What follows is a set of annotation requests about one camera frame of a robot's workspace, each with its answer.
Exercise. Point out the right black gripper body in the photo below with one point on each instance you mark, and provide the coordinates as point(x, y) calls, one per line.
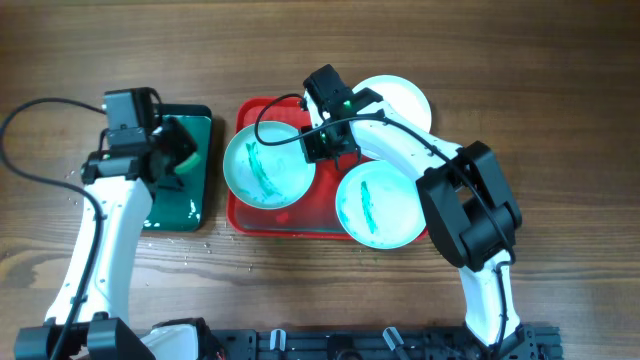
point(317, 148)

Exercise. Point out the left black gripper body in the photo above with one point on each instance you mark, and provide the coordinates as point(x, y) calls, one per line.
point(172, 140)

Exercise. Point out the stained white plate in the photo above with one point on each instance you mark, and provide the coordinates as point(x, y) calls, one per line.
point(405, 98)
point(267, 177)

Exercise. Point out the green scrubbing sponge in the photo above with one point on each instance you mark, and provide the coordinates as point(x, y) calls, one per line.
point(187, 165)

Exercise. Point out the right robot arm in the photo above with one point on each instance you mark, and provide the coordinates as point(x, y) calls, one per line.
point(470, 211)

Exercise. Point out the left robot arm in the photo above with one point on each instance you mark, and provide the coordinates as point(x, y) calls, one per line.
point(148, 178)

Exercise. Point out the dark green tray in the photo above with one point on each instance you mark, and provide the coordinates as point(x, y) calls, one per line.
point(182, 211)

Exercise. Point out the red plastic tray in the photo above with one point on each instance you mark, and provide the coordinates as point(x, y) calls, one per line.
point(314, 215)

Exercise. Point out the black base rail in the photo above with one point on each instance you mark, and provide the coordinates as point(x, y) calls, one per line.
point(448, 343)

